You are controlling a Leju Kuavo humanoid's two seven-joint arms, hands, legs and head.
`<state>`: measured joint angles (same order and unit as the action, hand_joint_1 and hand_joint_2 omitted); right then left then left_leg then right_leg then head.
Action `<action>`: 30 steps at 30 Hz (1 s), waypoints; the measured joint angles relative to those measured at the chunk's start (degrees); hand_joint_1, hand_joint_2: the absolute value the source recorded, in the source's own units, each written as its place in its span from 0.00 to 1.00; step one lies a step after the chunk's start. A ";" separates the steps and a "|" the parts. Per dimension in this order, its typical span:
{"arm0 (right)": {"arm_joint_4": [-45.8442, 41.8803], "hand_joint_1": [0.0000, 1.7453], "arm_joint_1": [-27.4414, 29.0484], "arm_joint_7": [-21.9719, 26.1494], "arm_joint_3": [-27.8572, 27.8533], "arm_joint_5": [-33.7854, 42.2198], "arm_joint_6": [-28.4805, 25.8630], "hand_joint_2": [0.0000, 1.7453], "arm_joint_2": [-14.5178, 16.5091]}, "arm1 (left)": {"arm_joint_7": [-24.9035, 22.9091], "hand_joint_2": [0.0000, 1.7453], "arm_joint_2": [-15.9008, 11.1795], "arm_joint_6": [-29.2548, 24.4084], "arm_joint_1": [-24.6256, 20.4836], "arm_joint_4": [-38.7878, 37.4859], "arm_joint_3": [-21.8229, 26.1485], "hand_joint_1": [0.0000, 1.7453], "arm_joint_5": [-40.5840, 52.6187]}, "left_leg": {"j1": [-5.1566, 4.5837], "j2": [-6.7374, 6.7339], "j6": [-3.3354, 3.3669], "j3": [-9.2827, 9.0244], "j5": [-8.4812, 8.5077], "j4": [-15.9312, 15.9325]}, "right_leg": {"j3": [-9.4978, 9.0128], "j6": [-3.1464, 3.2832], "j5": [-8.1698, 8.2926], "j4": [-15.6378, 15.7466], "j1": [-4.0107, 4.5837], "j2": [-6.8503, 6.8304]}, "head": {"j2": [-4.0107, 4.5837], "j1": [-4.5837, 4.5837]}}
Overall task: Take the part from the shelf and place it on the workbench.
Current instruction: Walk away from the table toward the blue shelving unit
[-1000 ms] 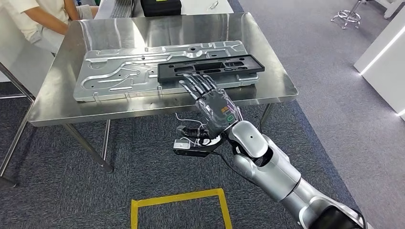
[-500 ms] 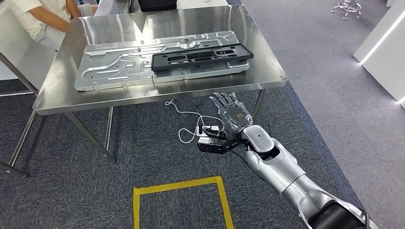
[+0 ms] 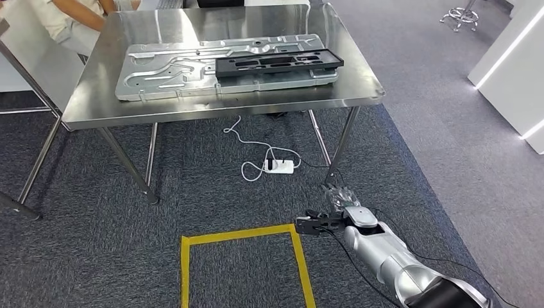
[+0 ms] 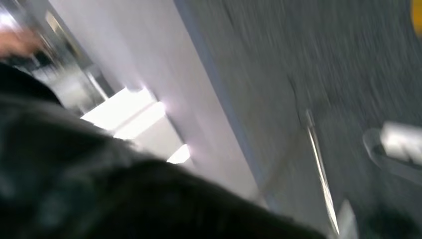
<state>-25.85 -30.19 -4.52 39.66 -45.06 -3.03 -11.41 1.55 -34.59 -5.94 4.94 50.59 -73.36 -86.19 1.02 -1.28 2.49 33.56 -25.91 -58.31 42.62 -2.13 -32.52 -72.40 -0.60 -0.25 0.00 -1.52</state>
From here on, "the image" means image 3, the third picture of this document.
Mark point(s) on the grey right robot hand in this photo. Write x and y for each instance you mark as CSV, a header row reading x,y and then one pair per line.
x,y
342,200

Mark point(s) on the black plastic plate bracket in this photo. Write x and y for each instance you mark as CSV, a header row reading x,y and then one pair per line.
x,y
223,67

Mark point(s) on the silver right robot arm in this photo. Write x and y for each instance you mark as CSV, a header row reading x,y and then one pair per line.
x,y
382,251

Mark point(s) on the stainless steel workbench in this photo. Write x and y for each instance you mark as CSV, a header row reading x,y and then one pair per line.
x,y
97,106

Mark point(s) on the white power strip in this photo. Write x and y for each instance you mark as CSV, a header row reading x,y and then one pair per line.
x,y
282,167

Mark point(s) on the yellow floor tape outline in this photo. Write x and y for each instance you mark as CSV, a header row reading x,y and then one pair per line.
x,y
238,234

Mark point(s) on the white lit counter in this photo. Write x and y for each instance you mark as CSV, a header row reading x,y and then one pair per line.
x,y
510,85

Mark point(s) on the chrome stool base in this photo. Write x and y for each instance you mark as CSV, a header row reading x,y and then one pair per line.
x,y
461,15

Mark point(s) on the black device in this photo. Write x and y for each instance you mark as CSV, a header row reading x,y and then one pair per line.
x,y
221,3

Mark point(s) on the grey keyboard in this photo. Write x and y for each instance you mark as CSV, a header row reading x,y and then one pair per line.
x,y
169,4

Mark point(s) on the person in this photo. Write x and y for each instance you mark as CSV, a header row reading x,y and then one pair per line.
x,y
63,21

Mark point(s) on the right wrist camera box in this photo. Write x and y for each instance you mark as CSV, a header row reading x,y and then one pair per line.
x,y
310,225

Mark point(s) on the dark metal table frame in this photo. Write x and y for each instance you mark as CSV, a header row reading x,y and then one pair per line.
x,y
17,207

